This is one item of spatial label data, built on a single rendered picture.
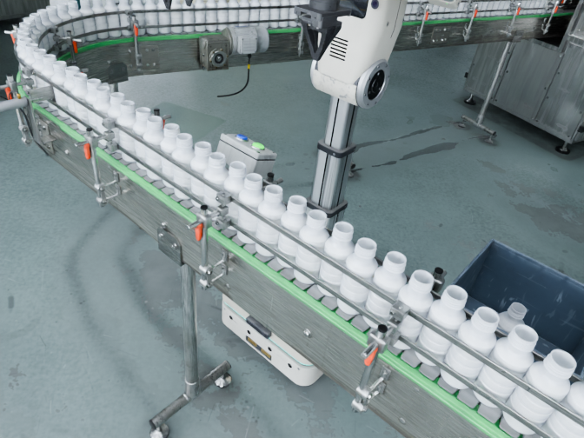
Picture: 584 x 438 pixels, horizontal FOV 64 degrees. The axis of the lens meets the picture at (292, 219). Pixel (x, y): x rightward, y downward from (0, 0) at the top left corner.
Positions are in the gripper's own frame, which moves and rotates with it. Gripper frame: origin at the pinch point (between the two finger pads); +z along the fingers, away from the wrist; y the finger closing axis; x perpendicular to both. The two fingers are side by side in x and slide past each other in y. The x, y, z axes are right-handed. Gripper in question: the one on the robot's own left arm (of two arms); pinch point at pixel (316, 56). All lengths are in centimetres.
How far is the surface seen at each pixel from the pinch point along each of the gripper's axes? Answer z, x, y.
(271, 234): 33.9, -6.5, -15.5
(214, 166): 25.9, 12.4, -15.5
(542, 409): 33, -64, -16
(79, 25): 31, 142, 23
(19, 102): 34, 85, -27
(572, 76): 70, 11, 355
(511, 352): 28, -57, -14
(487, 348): 29, -53, -15
